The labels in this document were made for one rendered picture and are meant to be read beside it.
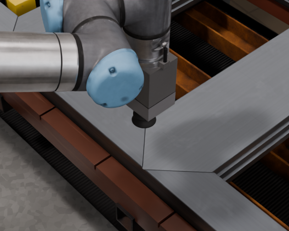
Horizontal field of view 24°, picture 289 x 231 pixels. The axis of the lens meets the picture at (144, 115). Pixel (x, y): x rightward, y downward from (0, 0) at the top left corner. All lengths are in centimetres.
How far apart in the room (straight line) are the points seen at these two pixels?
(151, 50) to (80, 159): 38
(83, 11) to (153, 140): 43
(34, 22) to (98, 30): 70
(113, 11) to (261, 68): 56
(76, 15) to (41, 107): 52
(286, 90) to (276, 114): 8
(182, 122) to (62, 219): 32
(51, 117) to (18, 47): 58
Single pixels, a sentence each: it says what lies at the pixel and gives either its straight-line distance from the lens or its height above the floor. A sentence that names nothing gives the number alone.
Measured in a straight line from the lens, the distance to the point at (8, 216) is 142.
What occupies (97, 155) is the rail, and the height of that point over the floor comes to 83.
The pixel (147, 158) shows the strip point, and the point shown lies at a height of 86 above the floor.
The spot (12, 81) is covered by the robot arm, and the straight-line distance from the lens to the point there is 82.
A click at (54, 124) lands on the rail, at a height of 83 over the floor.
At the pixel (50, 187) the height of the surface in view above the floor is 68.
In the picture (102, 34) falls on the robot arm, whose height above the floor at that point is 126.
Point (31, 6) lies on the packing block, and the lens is 174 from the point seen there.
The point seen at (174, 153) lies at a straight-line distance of 125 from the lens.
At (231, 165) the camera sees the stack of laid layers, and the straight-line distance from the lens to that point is 126.
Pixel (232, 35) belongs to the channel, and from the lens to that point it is 181.
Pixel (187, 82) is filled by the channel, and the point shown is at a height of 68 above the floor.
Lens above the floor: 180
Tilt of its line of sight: 45 degrees down
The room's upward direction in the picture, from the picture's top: straight up
